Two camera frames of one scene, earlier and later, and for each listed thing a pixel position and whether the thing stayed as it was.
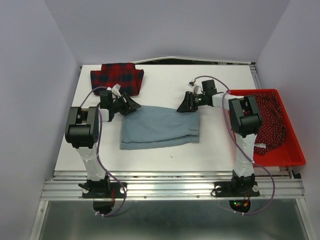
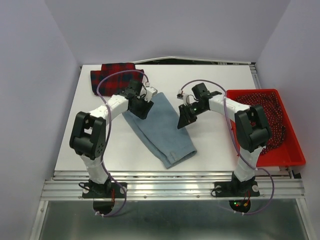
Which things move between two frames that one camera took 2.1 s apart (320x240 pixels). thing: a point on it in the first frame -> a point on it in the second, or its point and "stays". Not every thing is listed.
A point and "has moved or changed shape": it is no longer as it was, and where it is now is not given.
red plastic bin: x=291 y=153 stays
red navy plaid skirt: x=123 y=74 stays
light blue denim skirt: x=151 y=125 has moved or changed shape
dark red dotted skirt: x=272 y=132 stays
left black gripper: x=129 y=106 -> x=143 y=113
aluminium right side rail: x=255 y=75 stays
